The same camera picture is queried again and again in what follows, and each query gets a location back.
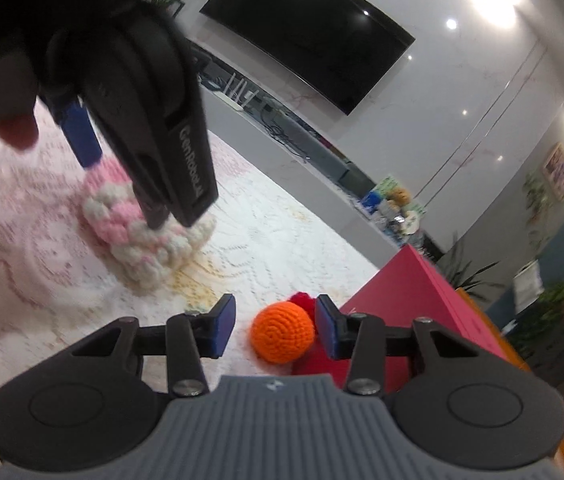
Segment pink white crochet toy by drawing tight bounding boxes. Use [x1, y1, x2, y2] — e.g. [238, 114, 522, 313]
[79, 157, 215, 291]

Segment black wall television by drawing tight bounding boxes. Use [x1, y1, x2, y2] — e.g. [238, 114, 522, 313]
[199, 0, 415, 116]

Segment white router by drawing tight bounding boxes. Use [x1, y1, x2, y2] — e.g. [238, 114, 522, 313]
[214, 72, 258, 111]

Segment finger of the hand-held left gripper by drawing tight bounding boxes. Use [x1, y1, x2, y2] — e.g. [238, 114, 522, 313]
[87, 94, 219, 228]
[44, 77, 104, 170]

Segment red crochet toy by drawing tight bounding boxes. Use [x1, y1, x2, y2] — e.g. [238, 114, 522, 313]
[289, 290, 358, 376]

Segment red box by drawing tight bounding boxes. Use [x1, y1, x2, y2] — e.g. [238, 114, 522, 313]
[337, 245, 533, 396]

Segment framed wall picture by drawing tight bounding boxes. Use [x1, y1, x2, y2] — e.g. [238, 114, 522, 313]
[542, 142, 564, 201]

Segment pink lace tablecloth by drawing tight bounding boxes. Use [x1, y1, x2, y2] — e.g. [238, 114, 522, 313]
[0, 105, 383, 461]

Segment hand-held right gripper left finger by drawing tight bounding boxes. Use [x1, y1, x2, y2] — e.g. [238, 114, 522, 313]
[69, 292, 237, 398]

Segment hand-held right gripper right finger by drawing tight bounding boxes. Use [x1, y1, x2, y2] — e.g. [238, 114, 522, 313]
[314, 295, 485, 396]

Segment low television cabinet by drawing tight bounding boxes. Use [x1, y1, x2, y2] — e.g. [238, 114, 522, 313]
[182, 40, 443, 261]

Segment orange crochet ball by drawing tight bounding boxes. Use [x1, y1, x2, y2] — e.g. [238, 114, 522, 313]
[251, 302, 315, 365]

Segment black cables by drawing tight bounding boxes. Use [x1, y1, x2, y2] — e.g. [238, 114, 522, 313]
[262, 105, 313, 161]

